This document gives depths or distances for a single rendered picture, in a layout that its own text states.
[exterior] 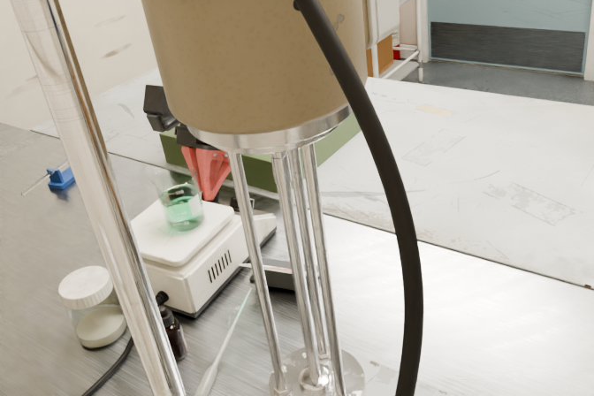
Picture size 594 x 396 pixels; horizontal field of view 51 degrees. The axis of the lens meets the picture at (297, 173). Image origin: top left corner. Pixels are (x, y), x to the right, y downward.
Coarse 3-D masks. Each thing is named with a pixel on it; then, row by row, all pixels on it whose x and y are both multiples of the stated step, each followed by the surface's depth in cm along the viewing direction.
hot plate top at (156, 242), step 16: (160, 208) 82; (208, 208) 80; (224, 208) 80; (144, 224) 79; (160, 224) 78; (208, 224) 77; (224, 224) 77; (144, 240) 76; (160, 240) 75; (176, 240) 75; (192, 240) 74; (208, 240) 75; (144, 256) 74; (160, 256) 72; (176, 256) 72; (192, 256) 73
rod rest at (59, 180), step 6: (48, 168) 108; (54, 174) 108; (60, 174) 108; (66, 174) 111; (54, 180) 109; (60, 180) 108; (66, 180) 109; (72, 180) 110; (54, 186) 108; (60, 186) 108; (66, 186) 109
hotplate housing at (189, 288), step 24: (264, 216) 86; (216, 240) 77; (240, 240) 80; (264, 240) 86; (144, 264) 75; (192, 264) 73; (216, 264) 76; (168, 288) 74; (192, 288) 73; (216, 288) 77; (192, 312) 74
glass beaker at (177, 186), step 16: (160, 176) 76; (176, 176) 77; (192, 176) 73; (160, 192) 73; (176, 192) 72; (192, 192) 74; (176, 208) 74; (192, 208) 74; (176, 224) 75; (192, 224) 75
